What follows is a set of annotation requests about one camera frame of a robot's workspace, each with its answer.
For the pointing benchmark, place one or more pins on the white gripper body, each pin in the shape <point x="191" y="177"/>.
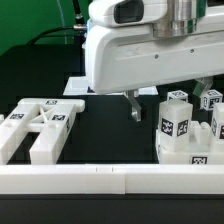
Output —
<point x="130" y="58"/>

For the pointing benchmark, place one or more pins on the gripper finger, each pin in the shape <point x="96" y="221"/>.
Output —
<point x="131" y="95"/>
<point x="202" y="86"/>

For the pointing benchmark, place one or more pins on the white chair seat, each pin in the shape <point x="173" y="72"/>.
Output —
<point x="198" y="151"/>

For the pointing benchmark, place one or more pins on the marker cube right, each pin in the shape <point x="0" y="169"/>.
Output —
<point x="210" y="98"/>

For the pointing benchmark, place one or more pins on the marker cube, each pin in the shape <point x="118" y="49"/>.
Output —
<point x="178" y="94"/>
<point x="210" y="98"/>

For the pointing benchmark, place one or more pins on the marker cube left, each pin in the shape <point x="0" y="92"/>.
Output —
<point x="178" y="94"/>

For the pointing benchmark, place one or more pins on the white front fence bar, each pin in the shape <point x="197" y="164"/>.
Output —
<point x="112" y="179"/>

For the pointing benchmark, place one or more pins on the white part at left edge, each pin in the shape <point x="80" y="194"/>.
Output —
<point x="1" y="119"/>

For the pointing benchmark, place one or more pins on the white marker base plate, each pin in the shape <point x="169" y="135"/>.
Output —
<point x="77" y="86"/>

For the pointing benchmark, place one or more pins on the white chair back frame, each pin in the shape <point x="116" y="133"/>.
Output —
<point x="52" y="119"/>

